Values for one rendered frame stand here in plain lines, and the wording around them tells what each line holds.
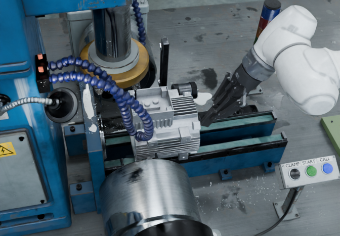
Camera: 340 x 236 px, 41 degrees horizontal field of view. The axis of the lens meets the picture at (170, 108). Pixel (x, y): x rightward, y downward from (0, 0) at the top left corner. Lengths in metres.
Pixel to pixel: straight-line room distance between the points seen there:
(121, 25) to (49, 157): 0.38
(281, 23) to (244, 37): 0.97
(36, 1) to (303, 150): 1.14
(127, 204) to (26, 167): 0.27
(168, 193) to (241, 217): 0.46
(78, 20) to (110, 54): 0.55
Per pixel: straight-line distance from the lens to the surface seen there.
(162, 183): 1.15
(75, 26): 1.67
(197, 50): 2.02
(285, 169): 1.34
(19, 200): 1.33
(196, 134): 1.38
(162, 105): 1.36
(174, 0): 3.67
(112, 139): 1.53
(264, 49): 1.18
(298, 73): 1.08
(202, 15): 2.21
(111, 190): 1.18
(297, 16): 1.16
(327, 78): 1.07
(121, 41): 1.10
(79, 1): 0.95
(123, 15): 1.06
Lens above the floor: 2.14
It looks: 49 degrees down
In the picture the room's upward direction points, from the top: 4 degrees clockwise
